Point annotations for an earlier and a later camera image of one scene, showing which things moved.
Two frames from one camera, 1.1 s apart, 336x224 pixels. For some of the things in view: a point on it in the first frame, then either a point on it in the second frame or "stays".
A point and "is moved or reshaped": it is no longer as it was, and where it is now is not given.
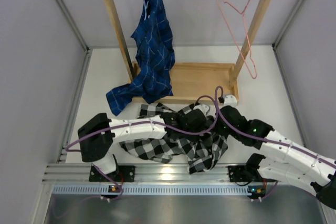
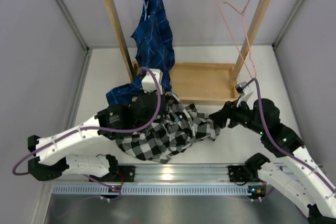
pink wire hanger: x=248 y=39 stays
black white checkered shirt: x=201 y=152 is moved or reshaped
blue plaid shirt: x=156 y=58 stays
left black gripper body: x=190 y=137 to x=163 y=112
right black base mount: x=239 y=173 stays
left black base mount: x=123 y=173 stays
